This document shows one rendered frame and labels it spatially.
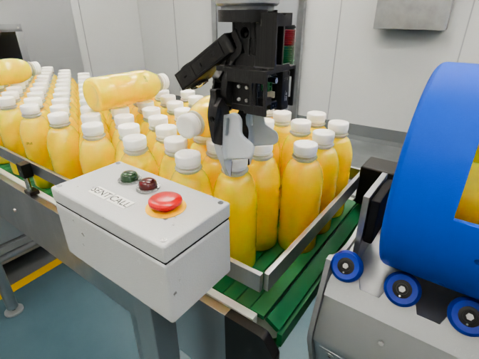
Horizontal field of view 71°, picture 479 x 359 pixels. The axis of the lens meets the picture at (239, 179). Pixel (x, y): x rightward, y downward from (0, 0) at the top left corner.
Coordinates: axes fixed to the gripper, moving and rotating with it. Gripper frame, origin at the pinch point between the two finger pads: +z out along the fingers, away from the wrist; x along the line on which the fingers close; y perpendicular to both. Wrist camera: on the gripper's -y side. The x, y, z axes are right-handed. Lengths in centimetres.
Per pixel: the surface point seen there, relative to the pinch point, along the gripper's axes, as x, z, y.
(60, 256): -10, 33, -46
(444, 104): 4.0, -11.1, 24.3
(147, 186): -14.9, -1.6, -1.5
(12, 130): -5, 7, -65
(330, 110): 337, 83, -112
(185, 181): -5.6, 2.6, -4.9
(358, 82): 339, 48, -85
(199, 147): 5.3, 2.2, -12.0
